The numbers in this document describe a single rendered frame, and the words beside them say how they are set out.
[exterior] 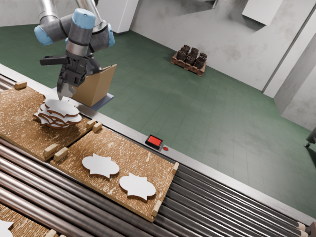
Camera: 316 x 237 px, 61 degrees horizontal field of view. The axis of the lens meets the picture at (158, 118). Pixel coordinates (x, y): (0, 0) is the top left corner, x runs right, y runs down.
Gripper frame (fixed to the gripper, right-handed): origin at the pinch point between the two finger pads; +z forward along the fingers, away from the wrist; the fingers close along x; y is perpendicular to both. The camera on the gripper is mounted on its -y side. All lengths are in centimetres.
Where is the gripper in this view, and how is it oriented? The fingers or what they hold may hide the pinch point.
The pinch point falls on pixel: (59, 96)
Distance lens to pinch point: 116.8
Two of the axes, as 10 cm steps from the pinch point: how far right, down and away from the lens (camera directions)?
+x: 1.0, -4.3, 9.0
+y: 9.3, 3.7, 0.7
